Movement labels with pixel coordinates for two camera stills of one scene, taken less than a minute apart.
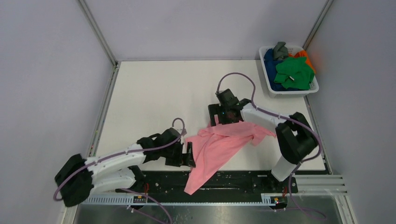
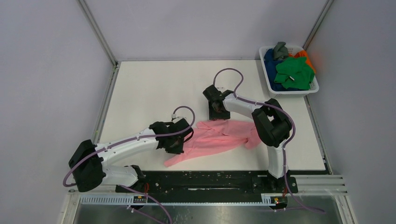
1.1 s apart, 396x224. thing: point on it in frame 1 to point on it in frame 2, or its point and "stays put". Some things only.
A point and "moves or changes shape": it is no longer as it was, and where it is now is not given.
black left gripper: (180, 154) to (178, 144)
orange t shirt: (302, 53) stays put
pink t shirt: (215, 149) moves or changes shape
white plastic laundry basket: (292, 50) stays put
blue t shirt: (271, 63) stays put
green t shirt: (294, 73) stays put
